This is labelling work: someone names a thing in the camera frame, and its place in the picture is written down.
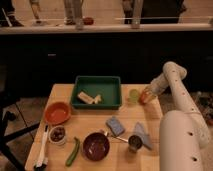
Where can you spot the white cup with dark contents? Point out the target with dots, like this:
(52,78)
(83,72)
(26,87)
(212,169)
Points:
(57,135)

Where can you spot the green cup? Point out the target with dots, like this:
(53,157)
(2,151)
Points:
(134,96)

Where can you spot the small white piece in tray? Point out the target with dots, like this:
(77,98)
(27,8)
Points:
(97,99)

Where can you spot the white dish brush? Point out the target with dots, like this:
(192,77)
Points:
(41,156)

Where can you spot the metal measuring cup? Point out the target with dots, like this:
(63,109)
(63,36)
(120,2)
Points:
(134,142)

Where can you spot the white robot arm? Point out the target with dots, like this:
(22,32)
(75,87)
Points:
(183,132)

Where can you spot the grey blue cloth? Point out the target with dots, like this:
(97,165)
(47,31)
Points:
(143,138)

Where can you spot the orange bowl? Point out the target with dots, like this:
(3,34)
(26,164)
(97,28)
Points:
(57,113)

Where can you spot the purple bowl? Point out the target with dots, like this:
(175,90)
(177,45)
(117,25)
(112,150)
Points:
(96,146)

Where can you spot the blue sponge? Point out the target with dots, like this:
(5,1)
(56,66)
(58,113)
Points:
(115,126)

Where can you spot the red apple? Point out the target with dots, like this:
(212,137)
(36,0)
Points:
(144,97)

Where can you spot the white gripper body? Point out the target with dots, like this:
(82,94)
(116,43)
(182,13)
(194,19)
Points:
(159,84)

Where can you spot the green cucumber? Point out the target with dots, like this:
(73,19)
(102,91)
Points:
(74,153)

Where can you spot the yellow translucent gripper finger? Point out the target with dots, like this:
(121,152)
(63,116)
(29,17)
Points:
(152,95)

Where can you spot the beige block in tray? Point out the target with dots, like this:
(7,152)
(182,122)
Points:
(85,98)

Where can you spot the green plastic tray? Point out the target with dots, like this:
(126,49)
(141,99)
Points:
(108,87)

